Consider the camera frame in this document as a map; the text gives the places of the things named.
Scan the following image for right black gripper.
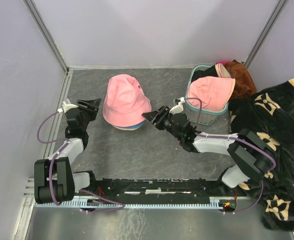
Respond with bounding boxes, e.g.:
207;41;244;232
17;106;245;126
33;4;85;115
141;104;182;141

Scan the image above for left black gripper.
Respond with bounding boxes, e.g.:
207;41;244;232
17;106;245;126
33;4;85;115
76;98;102;131

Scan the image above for blue bucket hat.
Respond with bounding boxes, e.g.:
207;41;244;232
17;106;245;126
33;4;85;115
114;120;145;131

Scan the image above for beige bucket hat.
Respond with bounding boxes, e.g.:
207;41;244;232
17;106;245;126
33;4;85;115
112;124;142;131

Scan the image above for pink bucket hat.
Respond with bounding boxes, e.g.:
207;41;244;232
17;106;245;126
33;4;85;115
187;76;236;112
102;74;152;128

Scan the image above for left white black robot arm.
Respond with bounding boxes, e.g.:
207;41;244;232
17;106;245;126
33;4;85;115
34;98;102;206

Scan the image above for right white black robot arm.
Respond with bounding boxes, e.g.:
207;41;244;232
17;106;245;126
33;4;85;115
142;105;277;196

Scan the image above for beige pink stacked hats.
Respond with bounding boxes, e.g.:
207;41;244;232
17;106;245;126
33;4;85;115
214;63;231;78

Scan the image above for teal plastic basket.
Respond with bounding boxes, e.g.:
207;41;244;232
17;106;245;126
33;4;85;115
184;64;228;126

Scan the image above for red cloth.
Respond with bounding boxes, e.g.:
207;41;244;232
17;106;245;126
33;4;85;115
216;60;230;65

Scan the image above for brown cloth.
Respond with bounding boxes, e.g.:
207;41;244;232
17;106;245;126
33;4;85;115
224;59;257;101

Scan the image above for black floral blanket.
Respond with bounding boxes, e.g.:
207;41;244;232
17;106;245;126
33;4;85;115
228;78;294;232

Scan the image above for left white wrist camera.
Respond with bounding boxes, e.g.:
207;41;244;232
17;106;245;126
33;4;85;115
57;98;79;114

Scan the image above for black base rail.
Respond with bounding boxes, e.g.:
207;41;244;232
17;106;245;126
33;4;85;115
86;178;239;204

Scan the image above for left aluminium corner post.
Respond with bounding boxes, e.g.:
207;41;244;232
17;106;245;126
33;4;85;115
23;0;69;73

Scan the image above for aluminium corner post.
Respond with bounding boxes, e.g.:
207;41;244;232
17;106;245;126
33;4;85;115
23;0;69;73
244;0;288;69

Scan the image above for light blue cable duct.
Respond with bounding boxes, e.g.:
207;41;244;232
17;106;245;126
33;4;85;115
34;196;224;210

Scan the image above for right aluminium corner post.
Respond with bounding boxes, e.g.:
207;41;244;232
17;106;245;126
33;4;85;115
244;0;288;69

